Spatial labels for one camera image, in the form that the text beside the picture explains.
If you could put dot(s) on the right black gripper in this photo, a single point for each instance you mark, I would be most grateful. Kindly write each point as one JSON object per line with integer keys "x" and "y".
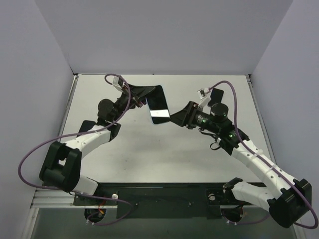
{"x": 190, "y": 116}

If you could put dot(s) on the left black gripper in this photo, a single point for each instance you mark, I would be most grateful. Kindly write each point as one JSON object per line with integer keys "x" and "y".
{"x": 133, "y": 95}

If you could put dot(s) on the light blue cased phone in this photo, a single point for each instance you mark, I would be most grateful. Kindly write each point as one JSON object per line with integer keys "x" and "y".
{"x": 158, "y": 106}

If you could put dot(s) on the blue phone black screen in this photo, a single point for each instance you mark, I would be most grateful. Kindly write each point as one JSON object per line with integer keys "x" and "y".
{"x": 215, "y": 97}

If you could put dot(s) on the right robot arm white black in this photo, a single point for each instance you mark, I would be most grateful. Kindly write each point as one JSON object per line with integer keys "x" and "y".
{"x": 286, "y": 198}

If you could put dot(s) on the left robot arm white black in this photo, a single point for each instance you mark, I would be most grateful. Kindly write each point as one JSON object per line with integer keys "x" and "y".
{"x": 62, "y": 164}

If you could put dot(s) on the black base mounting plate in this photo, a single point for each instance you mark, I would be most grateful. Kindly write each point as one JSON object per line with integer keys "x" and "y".
{"x": 162, "y": 200}

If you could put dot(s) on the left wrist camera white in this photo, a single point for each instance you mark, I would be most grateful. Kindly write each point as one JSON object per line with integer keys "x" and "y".
{"x": 118, "y": 83}

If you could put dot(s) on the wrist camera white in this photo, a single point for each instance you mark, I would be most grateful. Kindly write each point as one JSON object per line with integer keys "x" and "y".
{"x": 118, "y": 83}
{"x": 204, "y": 95}

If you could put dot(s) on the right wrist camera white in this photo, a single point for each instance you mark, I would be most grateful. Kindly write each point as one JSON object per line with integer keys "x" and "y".
{"x": 204, "y": 95}

